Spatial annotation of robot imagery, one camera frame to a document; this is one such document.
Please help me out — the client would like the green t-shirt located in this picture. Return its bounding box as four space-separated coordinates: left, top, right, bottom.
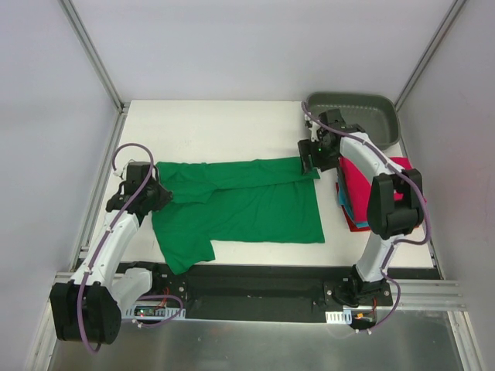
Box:
152 157 325 274

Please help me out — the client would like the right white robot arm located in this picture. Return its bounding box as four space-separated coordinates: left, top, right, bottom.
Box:
298 103 429 308

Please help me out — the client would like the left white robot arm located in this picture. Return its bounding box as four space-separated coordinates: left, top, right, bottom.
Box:
49 162 172 345

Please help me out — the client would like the pink folded t-shirt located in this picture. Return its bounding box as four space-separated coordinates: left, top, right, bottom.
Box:
336 156 428 227

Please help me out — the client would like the blue folded t-shirt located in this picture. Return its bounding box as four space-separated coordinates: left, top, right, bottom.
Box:
340 189 368 224

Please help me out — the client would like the grey plastic bin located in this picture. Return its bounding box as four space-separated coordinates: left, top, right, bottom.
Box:
306 92 401 151

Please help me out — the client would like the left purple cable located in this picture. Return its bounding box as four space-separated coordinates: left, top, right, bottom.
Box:
76 142 162 355

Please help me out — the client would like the purple cable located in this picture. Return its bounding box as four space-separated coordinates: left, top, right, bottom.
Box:
76 142 162 355
301 100 432 343

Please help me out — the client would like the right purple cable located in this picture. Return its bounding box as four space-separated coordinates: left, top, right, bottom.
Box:
301 100 432 343

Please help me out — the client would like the left aluminium table rail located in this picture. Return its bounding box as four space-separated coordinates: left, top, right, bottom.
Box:
69 106 128 271

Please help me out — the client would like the left aluminium frame post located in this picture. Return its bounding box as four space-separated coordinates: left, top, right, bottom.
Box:
58 0 127 113

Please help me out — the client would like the aluminium frame post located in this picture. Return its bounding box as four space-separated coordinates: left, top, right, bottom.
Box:
394 0 469 111
58 0 127 113

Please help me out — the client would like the left white cable duct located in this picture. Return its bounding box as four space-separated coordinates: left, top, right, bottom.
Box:
122 305 186 321

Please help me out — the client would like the white cable duct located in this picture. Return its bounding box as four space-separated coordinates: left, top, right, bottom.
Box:
325 309 353 325
122 305 186 321

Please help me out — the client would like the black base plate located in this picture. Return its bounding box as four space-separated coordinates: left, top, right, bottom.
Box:
115 260 394 322

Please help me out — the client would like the right white cable duct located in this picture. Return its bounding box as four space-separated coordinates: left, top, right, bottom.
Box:
325 309 353 325

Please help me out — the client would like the front aluminium rail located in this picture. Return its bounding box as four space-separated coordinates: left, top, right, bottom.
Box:
46 270 471 314

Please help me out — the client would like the right aluminium frame post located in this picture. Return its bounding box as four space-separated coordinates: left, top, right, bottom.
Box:
394 0 469 111

